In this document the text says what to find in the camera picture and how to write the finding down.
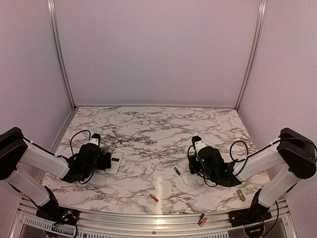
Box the white battery cover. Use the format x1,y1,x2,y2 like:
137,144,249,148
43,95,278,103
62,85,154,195
181,174,193,185

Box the white remote control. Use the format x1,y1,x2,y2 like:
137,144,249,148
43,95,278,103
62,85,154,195
106,151,124,175

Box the beige remote battery cover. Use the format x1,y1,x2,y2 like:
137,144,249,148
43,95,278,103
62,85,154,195
236,189,246,201

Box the beige grey remote control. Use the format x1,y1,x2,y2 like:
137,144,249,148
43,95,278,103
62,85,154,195
101,147,109,154

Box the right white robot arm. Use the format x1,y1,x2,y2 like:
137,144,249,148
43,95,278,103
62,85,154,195
188,127,317,222

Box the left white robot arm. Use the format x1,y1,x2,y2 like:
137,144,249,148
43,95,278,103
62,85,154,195
0,127,111,221

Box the purple battery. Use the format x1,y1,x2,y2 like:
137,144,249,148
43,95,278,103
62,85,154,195
174,167,181,176

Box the orange battery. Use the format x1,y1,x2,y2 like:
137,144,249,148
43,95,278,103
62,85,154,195
149,194,159,202
199,217,207,227

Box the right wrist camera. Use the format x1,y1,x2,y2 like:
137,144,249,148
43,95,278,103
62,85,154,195
191,135,206,154

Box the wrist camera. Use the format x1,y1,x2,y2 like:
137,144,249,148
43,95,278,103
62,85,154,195
191,135,206,154
89,133,101,147

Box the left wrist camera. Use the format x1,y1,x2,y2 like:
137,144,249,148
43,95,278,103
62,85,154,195
89,133,101,147

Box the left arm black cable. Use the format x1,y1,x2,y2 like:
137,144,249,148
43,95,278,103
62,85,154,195
0,130,91,184

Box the front aluminium rail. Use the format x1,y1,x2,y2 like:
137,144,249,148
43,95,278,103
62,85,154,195
9,198,298,238

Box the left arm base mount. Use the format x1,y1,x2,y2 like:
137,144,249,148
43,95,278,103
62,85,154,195
36,186,79,226

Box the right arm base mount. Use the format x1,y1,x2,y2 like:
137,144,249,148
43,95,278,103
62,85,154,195
228,189,272,227

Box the left aluminium frame post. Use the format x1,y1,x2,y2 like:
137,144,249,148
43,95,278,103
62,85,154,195
47,0,76,110

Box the aluminium frame post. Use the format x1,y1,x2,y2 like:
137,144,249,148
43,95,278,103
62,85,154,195
234,0,267,112
47,0,76,110

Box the right aluminium frame post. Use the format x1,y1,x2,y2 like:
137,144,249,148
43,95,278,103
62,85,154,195
234,0,267,112

